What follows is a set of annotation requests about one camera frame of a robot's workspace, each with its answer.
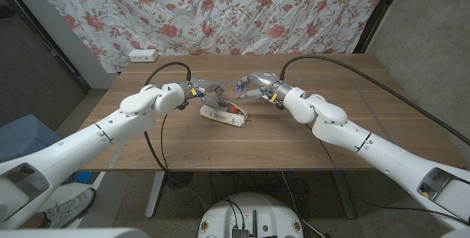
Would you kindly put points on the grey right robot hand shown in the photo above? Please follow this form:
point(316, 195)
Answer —
point(264, 81)

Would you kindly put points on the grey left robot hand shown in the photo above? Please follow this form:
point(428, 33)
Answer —
point(207, 87)

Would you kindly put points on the cream floral pen bag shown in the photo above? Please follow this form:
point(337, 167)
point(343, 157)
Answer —
point(224, 117)

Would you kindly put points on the red strawberry ball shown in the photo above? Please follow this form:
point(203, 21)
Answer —
point(234, 109)

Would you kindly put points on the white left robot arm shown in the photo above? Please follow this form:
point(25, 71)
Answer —
point(84, 142)

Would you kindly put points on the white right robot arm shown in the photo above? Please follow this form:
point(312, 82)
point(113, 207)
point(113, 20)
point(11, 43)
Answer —
point(367, 146)

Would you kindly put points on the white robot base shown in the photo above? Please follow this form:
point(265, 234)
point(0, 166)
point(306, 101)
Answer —
point(249, 216)

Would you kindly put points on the white power strip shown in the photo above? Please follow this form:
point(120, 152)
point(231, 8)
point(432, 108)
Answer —
point(143, 56)

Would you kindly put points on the floral backdrop cloth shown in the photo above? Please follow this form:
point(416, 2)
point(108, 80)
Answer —
point(220, 10)

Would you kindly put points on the black round floor disc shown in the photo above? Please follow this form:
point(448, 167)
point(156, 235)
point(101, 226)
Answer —
point(180, 180)

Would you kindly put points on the white table leg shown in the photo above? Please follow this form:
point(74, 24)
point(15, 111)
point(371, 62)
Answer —
point(156, 194)

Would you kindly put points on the black backdrop stand pole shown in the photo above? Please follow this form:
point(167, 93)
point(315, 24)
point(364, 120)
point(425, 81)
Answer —
point(378, 14)

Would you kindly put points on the grey table leg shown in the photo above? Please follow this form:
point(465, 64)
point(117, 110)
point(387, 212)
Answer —
point(345, 197)

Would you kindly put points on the grey sneaker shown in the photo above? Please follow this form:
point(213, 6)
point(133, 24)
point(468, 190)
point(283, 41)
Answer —
point(71, 206)

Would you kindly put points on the blue plastic bin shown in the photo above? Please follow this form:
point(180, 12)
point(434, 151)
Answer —
point(22, 135)

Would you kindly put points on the white robot chest edge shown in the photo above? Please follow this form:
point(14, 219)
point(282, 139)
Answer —
point(73, 233)

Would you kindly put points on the person's bare leg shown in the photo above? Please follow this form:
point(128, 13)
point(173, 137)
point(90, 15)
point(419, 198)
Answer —
point(31, 221)

